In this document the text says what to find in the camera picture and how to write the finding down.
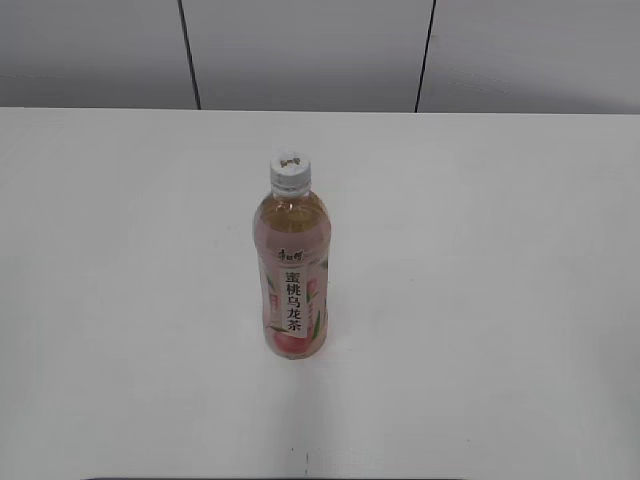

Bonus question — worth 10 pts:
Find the peach oolong tea bottle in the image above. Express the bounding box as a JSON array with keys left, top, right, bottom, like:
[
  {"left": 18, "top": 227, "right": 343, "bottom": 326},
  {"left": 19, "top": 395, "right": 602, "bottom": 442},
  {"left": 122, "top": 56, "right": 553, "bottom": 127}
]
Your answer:
[{"left": 253, "top": 176, "right": 331, "bottom": 359}]

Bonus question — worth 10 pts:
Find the white bottle cap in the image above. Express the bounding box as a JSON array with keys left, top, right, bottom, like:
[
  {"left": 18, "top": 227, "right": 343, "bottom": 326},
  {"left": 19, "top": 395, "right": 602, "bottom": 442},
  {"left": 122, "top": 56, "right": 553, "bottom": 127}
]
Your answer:
[{"left": 270, "top": 151, "right": 312, "bottom": 193}]

